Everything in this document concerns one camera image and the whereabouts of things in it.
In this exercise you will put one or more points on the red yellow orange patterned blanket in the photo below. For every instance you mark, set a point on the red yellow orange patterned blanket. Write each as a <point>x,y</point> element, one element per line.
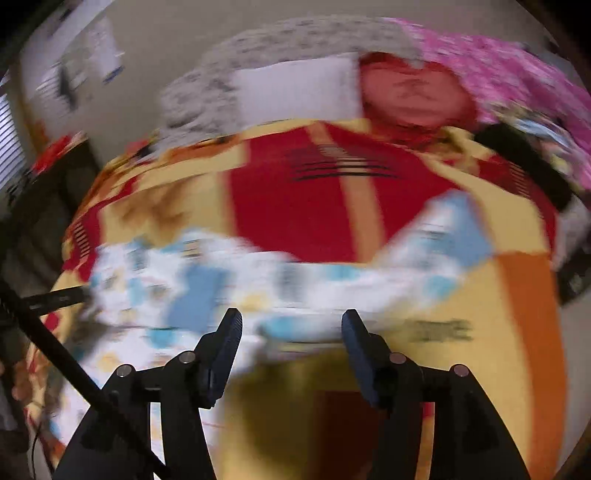
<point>300,207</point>

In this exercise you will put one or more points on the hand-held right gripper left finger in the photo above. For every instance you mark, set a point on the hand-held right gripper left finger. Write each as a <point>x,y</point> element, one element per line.
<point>227,339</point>

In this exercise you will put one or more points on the dark wooden furniture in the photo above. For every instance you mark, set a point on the dark wooden furniture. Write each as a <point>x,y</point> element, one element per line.
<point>51,207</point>

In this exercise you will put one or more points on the white pillow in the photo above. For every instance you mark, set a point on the white pillow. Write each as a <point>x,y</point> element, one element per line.
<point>295,92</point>

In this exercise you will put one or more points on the grey floral quilt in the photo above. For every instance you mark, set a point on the grey floral quilt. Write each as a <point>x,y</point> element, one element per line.
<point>286,46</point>

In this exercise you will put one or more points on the wall poster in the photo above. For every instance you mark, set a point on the wall poster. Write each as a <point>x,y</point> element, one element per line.
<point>87,55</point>

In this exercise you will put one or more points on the pink printed quilt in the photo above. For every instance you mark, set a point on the pink printed quilt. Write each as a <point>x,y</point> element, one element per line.
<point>485,69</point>

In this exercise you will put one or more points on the red heart cushion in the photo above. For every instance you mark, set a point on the red heart cushion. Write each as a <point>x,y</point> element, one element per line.
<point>415,101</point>

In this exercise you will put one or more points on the black garment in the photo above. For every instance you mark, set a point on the black garment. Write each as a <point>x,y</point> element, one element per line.
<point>521,157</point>

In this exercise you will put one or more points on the white printed baby garment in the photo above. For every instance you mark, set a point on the white printed baby garment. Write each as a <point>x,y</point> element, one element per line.
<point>207,286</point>

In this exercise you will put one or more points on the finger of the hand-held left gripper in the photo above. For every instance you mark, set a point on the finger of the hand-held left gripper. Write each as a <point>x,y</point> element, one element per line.
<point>57,298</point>
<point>69,369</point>

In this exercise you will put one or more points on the window blinds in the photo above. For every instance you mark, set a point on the window blinds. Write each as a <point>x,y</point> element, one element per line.
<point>9,138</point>

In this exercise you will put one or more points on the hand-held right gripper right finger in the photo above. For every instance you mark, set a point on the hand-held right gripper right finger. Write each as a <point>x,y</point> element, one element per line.
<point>356,348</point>

